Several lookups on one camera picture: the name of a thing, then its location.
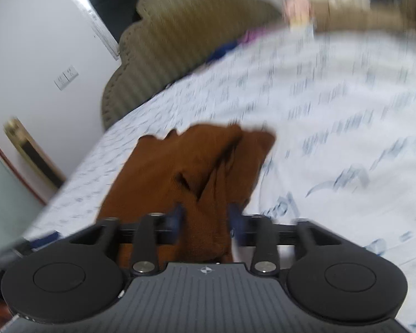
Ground olive striped padded headboard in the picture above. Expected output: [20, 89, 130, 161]
[101, 0, 282, 129]

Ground white script-print bed sheet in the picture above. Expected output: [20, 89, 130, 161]
[26, 29, 416, 332]

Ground pink crumpled garment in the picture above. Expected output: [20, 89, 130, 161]
[283, 0, 313, 27]

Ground gold tower fan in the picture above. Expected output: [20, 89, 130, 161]
[4, 117, 66, 191]

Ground brown knit sweater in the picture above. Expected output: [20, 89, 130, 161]
[97, 124, 276, 265]

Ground navy blue garment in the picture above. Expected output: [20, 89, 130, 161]
[206, 41, 239, 64]

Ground beige tan jacket pile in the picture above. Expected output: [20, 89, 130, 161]
[309, 0, 416, 32]

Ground purple garment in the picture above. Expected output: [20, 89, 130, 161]
[240, 29, 268, 44]

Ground white double wall socket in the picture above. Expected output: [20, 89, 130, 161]
[54, 65, 79, 91]

